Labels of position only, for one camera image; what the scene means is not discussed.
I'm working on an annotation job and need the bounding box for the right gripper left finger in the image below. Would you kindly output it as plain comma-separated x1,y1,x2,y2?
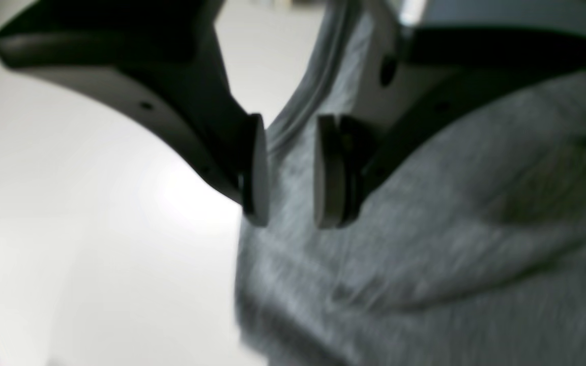
0,1,269,227

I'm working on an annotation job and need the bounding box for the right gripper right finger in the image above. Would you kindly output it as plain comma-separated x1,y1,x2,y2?
313,1,586,229

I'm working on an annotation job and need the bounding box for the grey T-shirt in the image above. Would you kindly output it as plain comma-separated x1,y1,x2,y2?
235,1,586,365

